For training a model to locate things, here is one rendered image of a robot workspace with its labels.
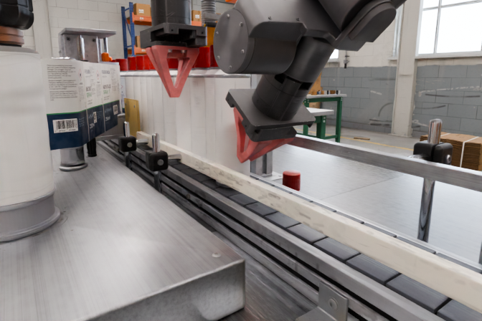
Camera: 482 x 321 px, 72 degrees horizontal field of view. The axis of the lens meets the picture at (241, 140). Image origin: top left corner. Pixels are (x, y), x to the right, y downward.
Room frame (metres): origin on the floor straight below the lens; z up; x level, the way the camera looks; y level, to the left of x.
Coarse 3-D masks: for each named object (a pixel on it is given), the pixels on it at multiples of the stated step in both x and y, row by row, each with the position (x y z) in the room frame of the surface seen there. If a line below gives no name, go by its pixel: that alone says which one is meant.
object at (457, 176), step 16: (288, 144) 0.44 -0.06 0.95; (304, 144) 0.41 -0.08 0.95; (320, 144) 0.39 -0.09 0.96; (336, 144) 0.37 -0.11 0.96; (368, 160) 0.34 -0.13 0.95; (384, 160) 0.32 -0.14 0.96; (400, 160) 0.31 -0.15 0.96; (416, 160) 0.30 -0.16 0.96; (432, 176) 0.28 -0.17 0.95; (448, 176) 0.27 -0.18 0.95; (464, 176) 0.26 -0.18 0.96; (480, 176) 0.25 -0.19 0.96
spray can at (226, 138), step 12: (216, 84) 0.47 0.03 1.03; (228, 84) 0.46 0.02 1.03; (240, 84) 0.46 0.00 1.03; (216, 96) 0.47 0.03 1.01; (216, 108) 0.47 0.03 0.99; (228, 108) 0.46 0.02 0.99; (216, 120) 0.47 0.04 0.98; (228, 120) 0.46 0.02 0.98; (216, 132) 0.47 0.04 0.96; (228, 132) 0.46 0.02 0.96; (216, 144) 0.47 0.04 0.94; (228, 144) 0.46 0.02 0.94; (216, 156) 0.47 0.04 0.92; (228, 156) 0.46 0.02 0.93; (240, 168) 0.46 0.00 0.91; (216, 180) 0.47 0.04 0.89
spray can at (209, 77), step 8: (216, 64) 0.51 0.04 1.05; (208, 72) 0.52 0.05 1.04; (216, 72) 0.51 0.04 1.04; (208, 80) 0.51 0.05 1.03; (208, 88) 0.51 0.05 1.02; (208, 96) 0.51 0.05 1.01; (208, 104) 0.51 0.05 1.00; (208, 112) 0.51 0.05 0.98; (208, 120) 0.51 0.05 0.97; (208, 128) 0.51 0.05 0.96; (208, 136) 0.51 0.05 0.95; (208, 144) 0.51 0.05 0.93; (208, 152) 0.51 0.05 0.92
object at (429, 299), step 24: (192, 168) 0.56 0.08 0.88; (240, 192) 0.44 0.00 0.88; (288, 192) 0.44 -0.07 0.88; (264, 216) 0.36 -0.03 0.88; (288, 216) 0.36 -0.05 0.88; (312, 240) 0.30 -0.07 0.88; (408, 240) 0.30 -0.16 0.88; (360, 264) 0.26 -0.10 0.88; (408, 288) 0.23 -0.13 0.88; (432, 312) 0.21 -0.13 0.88; (456, 312) 0.20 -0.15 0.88
